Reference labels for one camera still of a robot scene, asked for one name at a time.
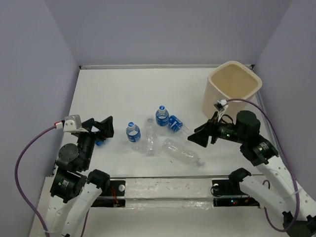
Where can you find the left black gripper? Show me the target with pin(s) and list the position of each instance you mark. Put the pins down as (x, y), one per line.
(106, 125)

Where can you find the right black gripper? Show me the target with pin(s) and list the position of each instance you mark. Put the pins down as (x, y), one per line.
(201, 138)

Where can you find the blue label bottle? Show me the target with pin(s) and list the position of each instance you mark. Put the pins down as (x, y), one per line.
(162, 120)
(134, 136)
(178, 128)

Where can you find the clear bottle large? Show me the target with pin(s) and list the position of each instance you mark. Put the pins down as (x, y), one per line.
(181, 153)

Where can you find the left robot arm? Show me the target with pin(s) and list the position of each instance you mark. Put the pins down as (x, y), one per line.
(72, 193)

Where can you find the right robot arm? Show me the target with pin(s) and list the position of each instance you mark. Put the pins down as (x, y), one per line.
(291, 202)

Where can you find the beige plastic bin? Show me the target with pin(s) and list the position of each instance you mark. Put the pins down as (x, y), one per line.
(228, 81)

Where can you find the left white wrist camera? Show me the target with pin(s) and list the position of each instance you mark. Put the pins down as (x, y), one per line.
(69, 124)

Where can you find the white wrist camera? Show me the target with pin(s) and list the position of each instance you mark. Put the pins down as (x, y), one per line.
(221, 105)
(69, 124)

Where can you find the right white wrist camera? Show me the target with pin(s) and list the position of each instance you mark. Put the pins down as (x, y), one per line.
(221, 105)

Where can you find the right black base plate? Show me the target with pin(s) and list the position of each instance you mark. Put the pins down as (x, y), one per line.
(227, 194)

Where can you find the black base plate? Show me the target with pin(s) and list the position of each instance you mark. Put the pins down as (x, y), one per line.
(113, 197)
(227, 194)

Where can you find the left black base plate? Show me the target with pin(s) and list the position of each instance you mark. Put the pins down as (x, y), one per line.
(113, 197)

